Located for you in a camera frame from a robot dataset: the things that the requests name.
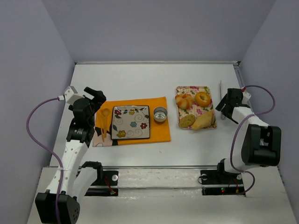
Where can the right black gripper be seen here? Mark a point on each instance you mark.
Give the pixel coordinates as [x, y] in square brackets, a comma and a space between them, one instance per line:
[228, 107]

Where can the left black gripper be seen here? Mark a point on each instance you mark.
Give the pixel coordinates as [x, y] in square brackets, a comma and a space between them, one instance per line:
[94, 98]

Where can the metal tongs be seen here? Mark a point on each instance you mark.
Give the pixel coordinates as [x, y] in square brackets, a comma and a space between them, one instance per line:
[220, 91]

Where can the golden bagel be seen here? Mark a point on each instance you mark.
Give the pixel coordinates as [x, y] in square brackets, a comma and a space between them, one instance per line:
[202, 99]

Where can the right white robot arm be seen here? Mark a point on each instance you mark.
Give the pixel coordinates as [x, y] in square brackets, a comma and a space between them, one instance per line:
[255, 143]

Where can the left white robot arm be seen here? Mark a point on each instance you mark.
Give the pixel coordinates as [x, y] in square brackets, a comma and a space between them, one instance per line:
[59, 204]

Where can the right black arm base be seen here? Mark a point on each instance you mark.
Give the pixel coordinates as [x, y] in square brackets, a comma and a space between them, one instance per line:
[215, 184]

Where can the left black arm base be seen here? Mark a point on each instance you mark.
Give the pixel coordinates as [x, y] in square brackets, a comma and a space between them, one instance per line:
[106, 186]

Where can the triangular pastry bread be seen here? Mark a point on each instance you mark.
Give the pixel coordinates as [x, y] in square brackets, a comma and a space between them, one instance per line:
[203, 121]

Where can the striped round bread roll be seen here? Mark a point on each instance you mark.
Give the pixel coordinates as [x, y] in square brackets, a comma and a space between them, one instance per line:
[184, 101]

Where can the orange plastic spoon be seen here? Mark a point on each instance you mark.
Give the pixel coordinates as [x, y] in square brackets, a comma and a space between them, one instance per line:
[105, 113]

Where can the floral rectangular tray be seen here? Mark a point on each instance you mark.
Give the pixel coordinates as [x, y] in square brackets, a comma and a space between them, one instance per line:
[195, 109]

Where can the square floral plate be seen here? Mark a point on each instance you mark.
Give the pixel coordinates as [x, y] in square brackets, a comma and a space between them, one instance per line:
[130, 122]

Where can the green speckled cookie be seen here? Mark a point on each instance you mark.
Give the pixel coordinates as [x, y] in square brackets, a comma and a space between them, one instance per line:
[187, 121]

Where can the small metal cup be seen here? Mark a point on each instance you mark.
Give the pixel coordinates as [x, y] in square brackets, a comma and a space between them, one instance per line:
[160, 114]

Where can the orange cartoon placemat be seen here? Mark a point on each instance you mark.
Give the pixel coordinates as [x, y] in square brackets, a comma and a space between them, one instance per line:
[158, 132]

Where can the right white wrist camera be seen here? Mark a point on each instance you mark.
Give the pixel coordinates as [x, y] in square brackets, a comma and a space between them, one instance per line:
[246, 96]

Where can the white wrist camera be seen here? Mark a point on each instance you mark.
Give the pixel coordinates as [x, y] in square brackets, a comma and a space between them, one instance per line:
[71, 95]
[246, 96]

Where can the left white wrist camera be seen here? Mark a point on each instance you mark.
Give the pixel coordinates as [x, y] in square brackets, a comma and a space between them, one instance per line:
[71, 95]

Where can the metal table rail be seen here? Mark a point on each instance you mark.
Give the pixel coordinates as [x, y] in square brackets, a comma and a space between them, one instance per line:
[163, 167]

